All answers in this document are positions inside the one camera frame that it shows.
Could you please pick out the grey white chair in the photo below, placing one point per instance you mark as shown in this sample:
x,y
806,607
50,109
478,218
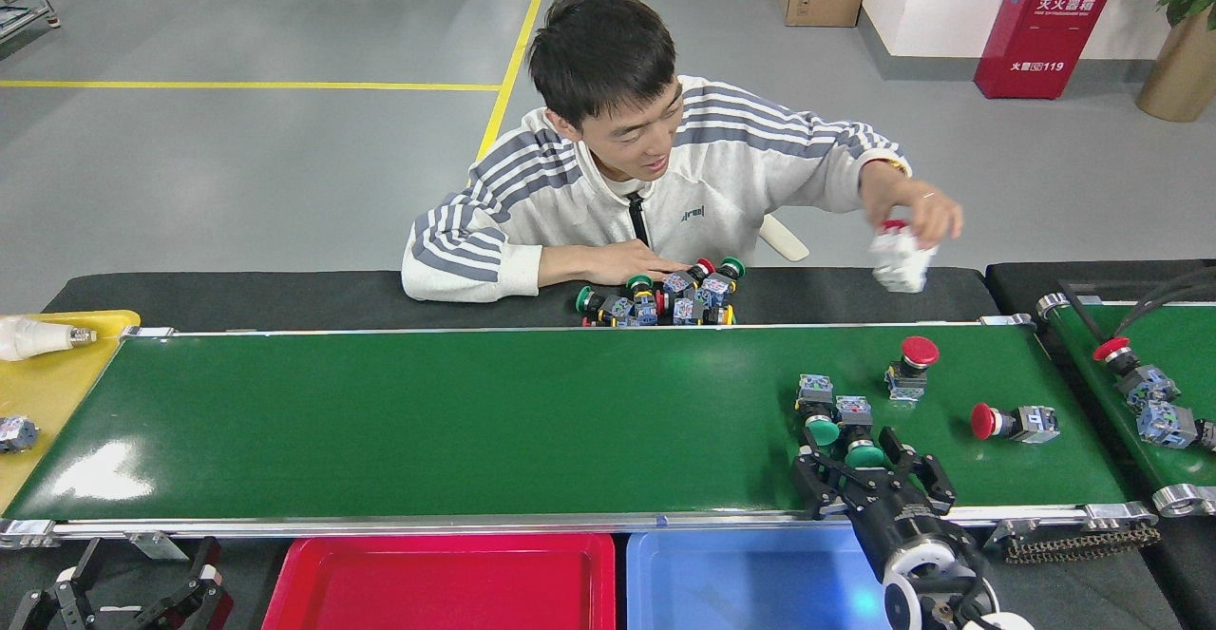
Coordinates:
x,y
784,238

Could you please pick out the person's left hand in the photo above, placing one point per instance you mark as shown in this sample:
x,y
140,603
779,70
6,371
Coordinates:
x,y
907,202

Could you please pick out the yellow plastic tray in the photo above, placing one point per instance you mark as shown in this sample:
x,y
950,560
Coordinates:
x,y
57,392

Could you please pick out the blue plastic tray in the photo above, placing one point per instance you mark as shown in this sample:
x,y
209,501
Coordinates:
x,y
741,582

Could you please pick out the white light bulb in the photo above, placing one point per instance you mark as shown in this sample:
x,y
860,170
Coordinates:
x,y
28,337

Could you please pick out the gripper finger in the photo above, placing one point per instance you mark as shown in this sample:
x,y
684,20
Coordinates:
x,y
204,592
81,573

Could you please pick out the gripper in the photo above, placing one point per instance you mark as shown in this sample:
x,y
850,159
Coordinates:
x,y
912,521

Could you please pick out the yellow push button switch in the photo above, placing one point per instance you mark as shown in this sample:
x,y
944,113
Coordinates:
x,y
686,312

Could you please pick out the person's right hand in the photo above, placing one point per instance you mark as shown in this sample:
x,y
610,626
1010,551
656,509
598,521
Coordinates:
x,y
622,264

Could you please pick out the black guide bracket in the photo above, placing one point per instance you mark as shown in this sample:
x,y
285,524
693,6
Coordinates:
x,y
1083,312

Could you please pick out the white circuit breaker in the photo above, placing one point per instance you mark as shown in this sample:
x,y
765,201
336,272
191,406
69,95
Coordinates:
x,y
901,259

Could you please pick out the potted plant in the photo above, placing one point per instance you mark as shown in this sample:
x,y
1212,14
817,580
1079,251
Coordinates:
x,y
1183,69

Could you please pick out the orange push button switch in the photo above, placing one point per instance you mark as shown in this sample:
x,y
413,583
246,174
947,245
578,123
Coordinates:
x,y
17,433

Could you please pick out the red fire extinguisher cabinet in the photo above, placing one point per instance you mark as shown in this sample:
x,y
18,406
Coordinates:
x,y
1045,27

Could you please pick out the red plastic tray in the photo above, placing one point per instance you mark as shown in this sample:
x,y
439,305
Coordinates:
x,y
437,592

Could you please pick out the person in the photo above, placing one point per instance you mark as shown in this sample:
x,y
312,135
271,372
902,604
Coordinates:
x,y
684,183

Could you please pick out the green conveyor belt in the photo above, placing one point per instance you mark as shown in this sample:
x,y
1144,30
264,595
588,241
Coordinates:
x,y
1178,468
475,421

